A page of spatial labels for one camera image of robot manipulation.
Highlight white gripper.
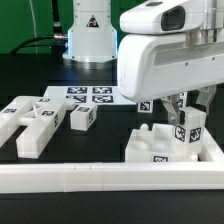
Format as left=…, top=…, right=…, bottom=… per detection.
left=117, top=0, right=224, bottom=125

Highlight white chair seat part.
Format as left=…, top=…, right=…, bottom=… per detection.
left=125, top=123, right=202, bottom=163

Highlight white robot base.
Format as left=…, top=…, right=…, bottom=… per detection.
left=63, top=0, right=117, bottom=63

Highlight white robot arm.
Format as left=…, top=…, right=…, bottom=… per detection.
left=117, top=0, right=224, bottom=124

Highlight white chair back part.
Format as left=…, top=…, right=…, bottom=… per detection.
left=0, top=96, right=75, bottom=159

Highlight white L-shaped obstacle fence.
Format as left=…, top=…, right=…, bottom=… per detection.
left=0, top=126, right=224, bottom=194

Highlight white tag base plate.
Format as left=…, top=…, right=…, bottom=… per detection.
left=44, top=86, right=134, bottom=105

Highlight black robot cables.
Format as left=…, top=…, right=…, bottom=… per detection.
left=9, top=0, right=69, bottom=56

